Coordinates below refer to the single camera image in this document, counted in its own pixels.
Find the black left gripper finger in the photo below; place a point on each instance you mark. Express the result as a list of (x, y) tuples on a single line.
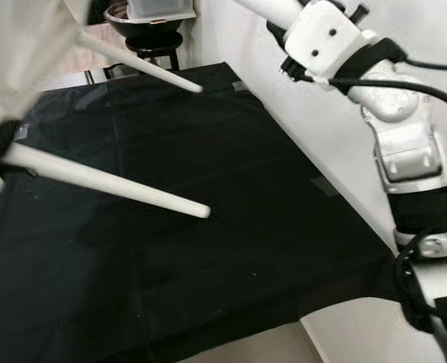
[(0, 140)]

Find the clear plastic storage box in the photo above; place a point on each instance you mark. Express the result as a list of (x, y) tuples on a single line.
[(159, 7)]

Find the beige cloth-covered table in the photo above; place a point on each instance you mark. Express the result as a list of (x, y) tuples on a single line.
[(94, 62)]

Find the black tablecloth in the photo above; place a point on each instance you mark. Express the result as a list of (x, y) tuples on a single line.
[(208, 249)]

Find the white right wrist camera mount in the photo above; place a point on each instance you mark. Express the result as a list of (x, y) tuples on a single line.
[(321, 38)]

